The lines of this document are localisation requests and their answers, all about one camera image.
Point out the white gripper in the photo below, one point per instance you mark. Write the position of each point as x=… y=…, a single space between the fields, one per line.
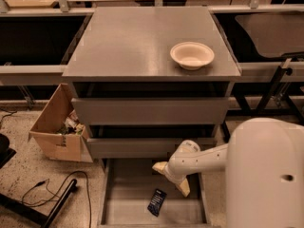
x=173 y=171

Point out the black object at left edge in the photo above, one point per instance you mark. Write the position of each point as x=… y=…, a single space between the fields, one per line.
x=6 y=153

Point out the white paper bowl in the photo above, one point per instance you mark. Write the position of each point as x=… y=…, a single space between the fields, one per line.
x=192 y=55

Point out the grey top drawer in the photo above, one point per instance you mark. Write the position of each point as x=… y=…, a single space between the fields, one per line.
x=150 y=111

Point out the grey middle drawer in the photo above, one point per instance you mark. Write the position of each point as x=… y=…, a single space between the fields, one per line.
x=115 y=148

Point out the grey left side bench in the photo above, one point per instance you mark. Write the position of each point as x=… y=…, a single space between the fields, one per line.
x=36 y=44

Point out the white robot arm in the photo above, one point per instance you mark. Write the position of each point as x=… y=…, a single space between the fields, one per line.
x=264 y=173

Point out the brown cardboard box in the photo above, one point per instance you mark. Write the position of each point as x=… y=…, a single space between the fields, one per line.
x=51 y=133

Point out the snack items in box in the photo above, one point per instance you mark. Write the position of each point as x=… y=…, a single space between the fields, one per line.
x=71 y=125

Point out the grey drawer cabinet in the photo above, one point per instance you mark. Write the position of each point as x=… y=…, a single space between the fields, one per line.
x=124 y=53

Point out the dark blue rxbar wrapper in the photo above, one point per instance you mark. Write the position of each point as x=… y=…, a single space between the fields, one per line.
x=156 y=202

